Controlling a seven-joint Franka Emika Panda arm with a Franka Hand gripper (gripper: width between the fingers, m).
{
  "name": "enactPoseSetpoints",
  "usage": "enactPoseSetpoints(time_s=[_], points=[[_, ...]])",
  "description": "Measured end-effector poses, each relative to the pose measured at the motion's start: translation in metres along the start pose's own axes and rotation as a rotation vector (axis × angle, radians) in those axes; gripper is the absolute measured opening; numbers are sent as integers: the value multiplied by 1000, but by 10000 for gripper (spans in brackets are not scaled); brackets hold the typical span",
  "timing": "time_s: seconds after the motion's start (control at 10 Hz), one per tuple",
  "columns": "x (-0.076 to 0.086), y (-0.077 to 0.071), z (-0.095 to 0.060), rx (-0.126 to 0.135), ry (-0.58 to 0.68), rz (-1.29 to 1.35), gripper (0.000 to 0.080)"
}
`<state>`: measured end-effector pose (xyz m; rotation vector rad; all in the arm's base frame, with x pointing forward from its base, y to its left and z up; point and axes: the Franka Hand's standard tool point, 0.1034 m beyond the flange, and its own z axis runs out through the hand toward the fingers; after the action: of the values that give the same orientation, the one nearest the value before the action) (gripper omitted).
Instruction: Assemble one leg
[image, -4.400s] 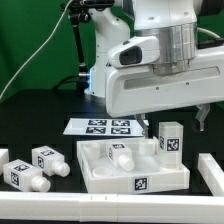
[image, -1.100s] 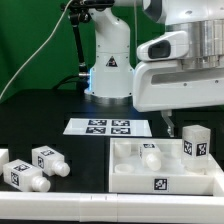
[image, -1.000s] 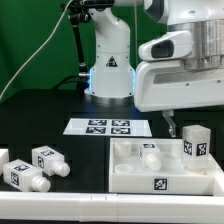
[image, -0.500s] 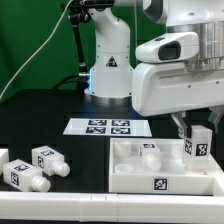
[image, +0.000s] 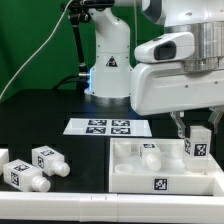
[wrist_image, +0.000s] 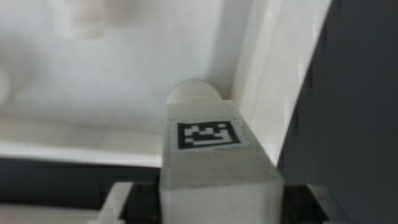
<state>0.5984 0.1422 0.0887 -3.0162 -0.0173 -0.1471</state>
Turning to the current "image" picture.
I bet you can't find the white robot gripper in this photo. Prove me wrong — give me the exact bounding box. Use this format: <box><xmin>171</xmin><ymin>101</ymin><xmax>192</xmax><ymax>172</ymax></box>
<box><xmin>131</xmin><ymin>62</ymin><xmax>224</xmax><ymax>138</ymax></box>

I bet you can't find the white square tabletop tray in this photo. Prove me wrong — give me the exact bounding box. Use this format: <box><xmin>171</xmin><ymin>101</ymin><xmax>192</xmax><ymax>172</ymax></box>
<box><xmin>109</xmin><ymin>138</ymin><xmax>224</xmax><ymax>197</ymax></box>

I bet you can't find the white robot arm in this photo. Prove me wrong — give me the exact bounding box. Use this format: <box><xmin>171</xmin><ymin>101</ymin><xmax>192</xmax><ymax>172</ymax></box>
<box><xmin>85</xmin><ymin>0</ymin><xmax>224</xmax><ymax>136</ymax></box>

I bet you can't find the white sheet with four tags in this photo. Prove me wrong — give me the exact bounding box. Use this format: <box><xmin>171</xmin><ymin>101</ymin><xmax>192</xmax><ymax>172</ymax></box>
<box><xmin>63</xmin><ymin>118</ymin><xmax>152</xmax><ymax>137</ymax></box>

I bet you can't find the white front fence bar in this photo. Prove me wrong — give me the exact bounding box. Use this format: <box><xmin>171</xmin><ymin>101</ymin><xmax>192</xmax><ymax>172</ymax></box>
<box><xmin>0</xmin><ymin>191</ymin><xmax>224</xmax><ymax>224</ymax></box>

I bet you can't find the white fence bar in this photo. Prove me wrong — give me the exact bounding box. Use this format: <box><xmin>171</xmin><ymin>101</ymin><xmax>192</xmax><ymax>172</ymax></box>
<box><xmin>0</xmin><ymin>191</ymin><xmax>224</xmax><ymax>224</ymax></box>
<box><xmin>0</xmin><ymin>149</ymin><xmax>9</xmax><ymax>176</ymax></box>

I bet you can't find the white left fence bar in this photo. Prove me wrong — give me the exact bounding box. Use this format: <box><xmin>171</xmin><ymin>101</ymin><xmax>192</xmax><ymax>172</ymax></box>
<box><xmin>0</xmin><ymin>149</ymin><xmax>9</xmax><ymax>176</ymax></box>

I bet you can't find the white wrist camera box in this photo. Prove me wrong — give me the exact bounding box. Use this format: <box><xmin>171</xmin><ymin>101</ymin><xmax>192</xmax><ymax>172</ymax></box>
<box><xmin>134</xmin><ymin>32</ymin><xmax>195</xmax><ymax>64</ymax></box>

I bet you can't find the black camera stand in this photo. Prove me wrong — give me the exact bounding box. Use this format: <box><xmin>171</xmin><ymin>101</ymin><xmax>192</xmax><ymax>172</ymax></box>
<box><xmin>52</xmin><ymin>0</ymin><xmax>116</xmax><ymax>92</ymax></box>

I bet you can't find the grey cable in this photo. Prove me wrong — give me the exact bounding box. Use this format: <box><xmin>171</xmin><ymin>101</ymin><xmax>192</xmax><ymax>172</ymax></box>
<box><xmin>0</xmin><ymin>0</ymin><xmax>74</xmax><ymax>101</ymax></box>

